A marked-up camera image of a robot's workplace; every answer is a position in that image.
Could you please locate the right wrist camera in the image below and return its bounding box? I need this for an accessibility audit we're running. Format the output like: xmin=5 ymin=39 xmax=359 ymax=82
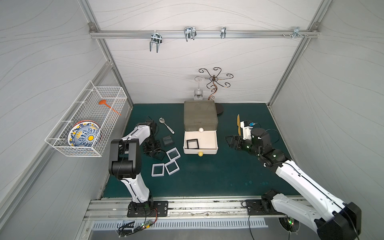
xmin=240 ymin=121 xmax=255 ymax=140

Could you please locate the white ventilation grille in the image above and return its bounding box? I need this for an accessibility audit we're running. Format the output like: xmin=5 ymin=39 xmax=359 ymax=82
xmin=92 ymin=218 xmax=269 ymax=232

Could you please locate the white wire basket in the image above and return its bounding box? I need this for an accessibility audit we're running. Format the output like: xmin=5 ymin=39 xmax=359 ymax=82
xmin=45 ymin=81 xmax=127 ymax=158

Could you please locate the metal spoon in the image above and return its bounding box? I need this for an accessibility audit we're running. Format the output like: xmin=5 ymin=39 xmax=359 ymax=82
xmin=159 ymin=118 xmax=175 ymax=135

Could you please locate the metal double hook left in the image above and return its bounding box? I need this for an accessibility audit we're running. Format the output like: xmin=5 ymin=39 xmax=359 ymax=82
xmin=150 ymin=32 xmax=163 ymax=53

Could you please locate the patterned ceramic plate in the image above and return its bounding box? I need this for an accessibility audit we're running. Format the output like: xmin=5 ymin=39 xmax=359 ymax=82
xmin=67 ymin=121 xmax=101 ymax=147

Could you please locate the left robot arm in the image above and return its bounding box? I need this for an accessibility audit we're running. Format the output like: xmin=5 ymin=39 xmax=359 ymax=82
xmin=109 ymin=120 xmax=166 ymax=208

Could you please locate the ornate metal cup stand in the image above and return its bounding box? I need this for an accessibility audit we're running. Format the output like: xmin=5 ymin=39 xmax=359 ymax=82
xmin=199 ymin=67 xmax=234 ymax=101

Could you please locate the white brooch box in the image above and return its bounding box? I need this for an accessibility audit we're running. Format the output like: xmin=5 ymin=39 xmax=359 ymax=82
xmin=165 ymin=161 xmax=180 ymax=176
xmin=166 ymin=148 xmax=181 ymax=161
xmin=151 ymin=164 xmax=165 ymax=178

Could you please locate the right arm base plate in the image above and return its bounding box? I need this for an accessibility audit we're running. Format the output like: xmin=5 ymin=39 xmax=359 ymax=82
xmin=242 ymin=200 xmax=286 ymax=217

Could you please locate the three-tier drawer organizer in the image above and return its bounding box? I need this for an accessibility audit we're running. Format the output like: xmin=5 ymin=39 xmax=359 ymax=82
xmin=183 ymin=100 xmax=219 ymax=157

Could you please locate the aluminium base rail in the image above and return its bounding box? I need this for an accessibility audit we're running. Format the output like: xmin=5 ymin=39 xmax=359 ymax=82
xmin=83 ymin=196 xmax=331 ymax=218

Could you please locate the metal double hook middle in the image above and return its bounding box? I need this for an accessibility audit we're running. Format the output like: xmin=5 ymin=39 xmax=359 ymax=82
xmin=184 ymin=27 xmax=197 ymax=42

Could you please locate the orange plastic spatula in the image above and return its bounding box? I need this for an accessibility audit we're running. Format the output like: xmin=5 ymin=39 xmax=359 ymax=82
xmin=99 ymin=100 xmax=121 ymax=116

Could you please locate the metal double hook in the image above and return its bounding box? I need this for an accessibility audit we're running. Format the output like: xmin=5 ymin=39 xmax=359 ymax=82
xmin=184 ymin=27 xmax=197 ymax=42
xmin=150 ymin=32 xmax=163 ymax=53

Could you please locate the aluminium overhead rail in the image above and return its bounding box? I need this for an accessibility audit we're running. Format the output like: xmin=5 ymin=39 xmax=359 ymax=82
xmin=90 ymin=29 xmax=321 ymax=40

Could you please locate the clear wine glass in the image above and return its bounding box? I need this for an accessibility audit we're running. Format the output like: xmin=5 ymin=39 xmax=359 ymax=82
xmin=194 ymin=76 xmax=204 ymax=101

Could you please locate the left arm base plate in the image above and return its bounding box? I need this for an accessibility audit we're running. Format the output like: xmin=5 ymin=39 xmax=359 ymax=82
xmin=127 ymin=201 xmax=169 ymax=218

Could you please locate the wooden knife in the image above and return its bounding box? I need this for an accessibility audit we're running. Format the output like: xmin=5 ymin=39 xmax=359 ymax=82
xmin=237 ymin=114 xmax=242 ymax=136

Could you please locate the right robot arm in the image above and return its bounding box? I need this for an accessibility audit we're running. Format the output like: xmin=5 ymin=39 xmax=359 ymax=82
xmin=225 ymin=128 xmax=362 ymax=240

